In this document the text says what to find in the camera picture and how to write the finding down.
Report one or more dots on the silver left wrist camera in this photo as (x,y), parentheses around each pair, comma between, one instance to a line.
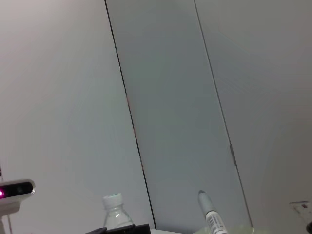
(14,192)

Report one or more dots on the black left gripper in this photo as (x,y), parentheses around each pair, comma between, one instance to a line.
(122,229)

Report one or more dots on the clear bottle green label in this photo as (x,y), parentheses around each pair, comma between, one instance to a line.
(117,217)

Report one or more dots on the silver white pen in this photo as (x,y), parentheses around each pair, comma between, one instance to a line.
(209,214)

